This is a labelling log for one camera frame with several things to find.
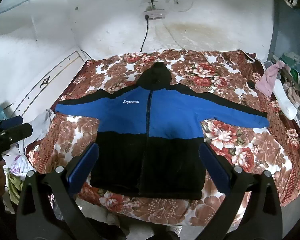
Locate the blue black hooded jacket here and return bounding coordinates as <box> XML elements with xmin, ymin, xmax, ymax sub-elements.
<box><xmin>56</xmin><ymin>62</ymin><xmax>269</xmax><ymax>200</ymax></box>

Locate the person left hand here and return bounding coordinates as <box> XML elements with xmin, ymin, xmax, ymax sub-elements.
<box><xmin>0</xmin><ymin>159</ymin><xmax>6</xmax><ymax>197</ymax></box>

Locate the white crumpled cloth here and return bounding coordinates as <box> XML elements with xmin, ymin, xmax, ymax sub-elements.
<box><xmin>18</xmin><ymin>109</ymin><xmax>56</xmax><ymax>153</ymax></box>

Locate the white headboard panel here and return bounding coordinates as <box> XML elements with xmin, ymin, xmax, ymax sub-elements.
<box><xmin>8</xmin><ymin>47</ymin><xmax>87</xmax><ymax>122</ymax></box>

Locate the floral brown bed blanket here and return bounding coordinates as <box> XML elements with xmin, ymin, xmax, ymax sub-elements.
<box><xmin>26</xmin><ymin>50</ymin><xmax>300</xmax><ymax>226</ymax></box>

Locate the white plastic bottle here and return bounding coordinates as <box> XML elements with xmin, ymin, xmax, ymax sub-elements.
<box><xmin>273</xmin><ymin>79</ymin><xmax>297</xmax><ymax>120</ymax></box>

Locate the pink cloth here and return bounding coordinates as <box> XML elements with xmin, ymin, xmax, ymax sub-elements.
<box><xmin>255</xmin><ymin>60</ymin><xmax>285</xmax><ymax>98</ymax></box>

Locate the black power cable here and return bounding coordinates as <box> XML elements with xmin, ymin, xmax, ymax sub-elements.
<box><xmin>140</xmin><ymin>15</ymin><xmax>150</xmax><ymax>53</ymax></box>

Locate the white wall power strip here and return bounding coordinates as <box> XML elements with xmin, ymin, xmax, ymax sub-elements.
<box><xmin>143</xmin><ymin>9</ymin><xmax>166</xmax><ymax>21</ymax></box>

